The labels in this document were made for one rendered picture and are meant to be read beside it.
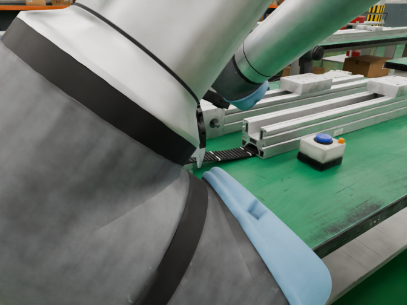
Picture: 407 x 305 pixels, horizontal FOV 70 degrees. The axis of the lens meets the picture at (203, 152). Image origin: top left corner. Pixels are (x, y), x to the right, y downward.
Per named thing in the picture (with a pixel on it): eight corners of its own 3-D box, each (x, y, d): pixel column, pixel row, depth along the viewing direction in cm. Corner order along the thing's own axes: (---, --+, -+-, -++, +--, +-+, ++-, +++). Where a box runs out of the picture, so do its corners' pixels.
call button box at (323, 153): (320, 172, 72) (325, 149, 69) (292, 156, 80) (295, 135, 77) (341, 163, 76) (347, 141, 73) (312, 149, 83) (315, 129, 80)
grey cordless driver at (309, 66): (306, 99, 126) (315, 46, 116) (274, 89, 141) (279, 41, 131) (318, 97, 130) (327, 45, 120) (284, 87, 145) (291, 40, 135)
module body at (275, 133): (263, 160, 78) (267, 130, 74) (241, 145, 85) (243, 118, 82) (420, 110, 114) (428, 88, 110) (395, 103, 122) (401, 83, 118)
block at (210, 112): (203, 144, 86) (203, 114, 82) (184, 130, 96) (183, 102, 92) (228, 137, 90) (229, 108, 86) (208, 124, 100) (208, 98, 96)
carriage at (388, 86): (393, 105, 100) (399, 86, 97) (363, 97, 109) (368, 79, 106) (417, 98, 108) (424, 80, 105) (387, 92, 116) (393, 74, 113)
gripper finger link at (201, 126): (192, 148, 68) (186, 111, 67) (199, 146, 69) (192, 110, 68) (201, 149, 64) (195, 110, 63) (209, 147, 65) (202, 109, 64)
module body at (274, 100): (223, 135, 92) (225, 109, 88) (208, 124, 100) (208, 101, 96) (374, 98, 128) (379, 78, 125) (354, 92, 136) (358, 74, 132)
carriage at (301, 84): (299, 102, 104) (302, 83, 101) (278, 95, 112) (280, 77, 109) (329, 95, 111) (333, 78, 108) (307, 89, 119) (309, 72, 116)
